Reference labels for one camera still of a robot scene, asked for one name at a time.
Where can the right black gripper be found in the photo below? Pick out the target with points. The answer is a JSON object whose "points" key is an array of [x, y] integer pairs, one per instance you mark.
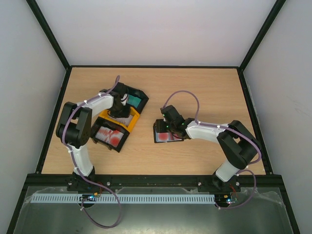
{"points": [[159, 125]]}

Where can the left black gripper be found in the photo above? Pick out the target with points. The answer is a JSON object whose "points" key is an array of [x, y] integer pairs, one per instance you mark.
{"points": [[125, 114]]}

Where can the red white credit card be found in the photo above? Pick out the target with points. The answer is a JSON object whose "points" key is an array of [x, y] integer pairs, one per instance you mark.
{"points": [[164, 137], [176, 138]]}

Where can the black leather card holder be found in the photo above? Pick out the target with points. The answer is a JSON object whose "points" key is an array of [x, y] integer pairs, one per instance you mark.
{"points": [[159, 127]]}

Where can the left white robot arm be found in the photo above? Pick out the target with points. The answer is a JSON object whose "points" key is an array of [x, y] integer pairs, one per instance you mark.
{"points": [[74, 125]]}

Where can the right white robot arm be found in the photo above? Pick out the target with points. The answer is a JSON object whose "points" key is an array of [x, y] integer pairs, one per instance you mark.
{"points": [[237, 143]]}

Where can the white pink card stack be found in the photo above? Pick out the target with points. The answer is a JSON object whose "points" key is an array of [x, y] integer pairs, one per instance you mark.
{"points": [[126, 120]]}

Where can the teal card stack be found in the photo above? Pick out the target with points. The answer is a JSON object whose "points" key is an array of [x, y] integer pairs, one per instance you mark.
{"points": [[133, 101]]}

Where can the black bin with teal cards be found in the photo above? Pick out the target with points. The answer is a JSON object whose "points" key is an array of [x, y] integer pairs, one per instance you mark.
{"points": [[125, 90]]}

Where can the black bin with red cards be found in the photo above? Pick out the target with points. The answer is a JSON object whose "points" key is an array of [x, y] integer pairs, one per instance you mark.
{"points": [[100, 122]]}

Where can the red white card stack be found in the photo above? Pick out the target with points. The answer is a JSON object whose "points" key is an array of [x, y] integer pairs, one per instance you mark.
{"points": [[112, 137]]}

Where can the yellow bin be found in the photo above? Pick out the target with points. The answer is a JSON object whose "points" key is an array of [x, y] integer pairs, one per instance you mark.
{"points": [[105, 115]]}

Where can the white slotted cable duct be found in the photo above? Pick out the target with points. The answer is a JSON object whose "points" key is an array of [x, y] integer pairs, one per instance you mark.
{"points": [[123, 199]]}

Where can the black aluminium frame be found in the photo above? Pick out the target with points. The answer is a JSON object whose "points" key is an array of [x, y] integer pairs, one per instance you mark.
{"points": [[240, 69]]}

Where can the black front rail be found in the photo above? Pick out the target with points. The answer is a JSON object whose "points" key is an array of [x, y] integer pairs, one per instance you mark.
{"points": [[204, 183]]}

